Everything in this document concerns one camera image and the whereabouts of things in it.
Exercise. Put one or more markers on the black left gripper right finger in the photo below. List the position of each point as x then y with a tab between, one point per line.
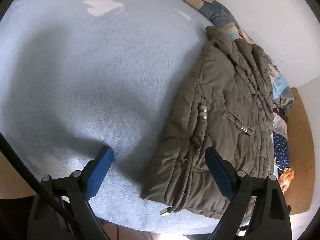
235	187

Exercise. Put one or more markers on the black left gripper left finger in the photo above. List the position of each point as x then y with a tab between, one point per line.
84	185

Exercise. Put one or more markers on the olive green padded jacket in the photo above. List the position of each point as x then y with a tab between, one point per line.
226	103

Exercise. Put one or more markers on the orange patterned cloth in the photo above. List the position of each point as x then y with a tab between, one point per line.
285	178

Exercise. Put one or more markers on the navy star pattern pillow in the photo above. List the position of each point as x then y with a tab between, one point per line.
280	143

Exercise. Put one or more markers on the wooden headboard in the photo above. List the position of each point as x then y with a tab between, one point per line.
302	157

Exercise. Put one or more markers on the light blue fleece bed blanket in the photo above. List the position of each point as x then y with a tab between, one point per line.
77	75

